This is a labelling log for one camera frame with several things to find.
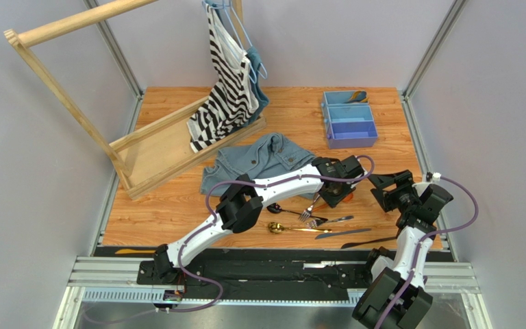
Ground orange plastic spoon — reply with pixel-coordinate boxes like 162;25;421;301
313;192;355;213

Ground silver metal fork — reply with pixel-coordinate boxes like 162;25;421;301
305;215;354;228

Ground black metal spoon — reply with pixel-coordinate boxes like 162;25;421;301
266;203;328;221

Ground gold metal spoon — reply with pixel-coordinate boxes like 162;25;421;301
267;222;332;234

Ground dark blue plastic spoon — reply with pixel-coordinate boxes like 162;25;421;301
345;90;367;104

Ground silver metal knife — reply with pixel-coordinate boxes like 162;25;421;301
299;193;321;222

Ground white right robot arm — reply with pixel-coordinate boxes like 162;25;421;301
352;170;453;328

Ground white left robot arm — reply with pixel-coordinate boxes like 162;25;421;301
151;156;373;284

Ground dark blue plastic knife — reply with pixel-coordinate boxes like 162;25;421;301
314;228;372;240

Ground black plastic knife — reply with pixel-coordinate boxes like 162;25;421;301
340;236;397;249

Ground blue three-compartment organizer tray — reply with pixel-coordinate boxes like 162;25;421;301
321;89;379;149

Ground light blue denim jacket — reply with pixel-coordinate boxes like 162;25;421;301
200;133;316;196

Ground teal hanging garment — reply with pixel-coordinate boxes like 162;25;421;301
245;47;269;126

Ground black white striped top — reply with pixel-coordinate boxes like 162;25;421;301
186;2;259;153

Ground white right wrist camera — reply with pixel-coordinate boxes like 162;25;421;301
423;171;442;183

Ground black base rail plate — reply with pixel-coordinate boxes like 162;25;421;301
136;247;396;302

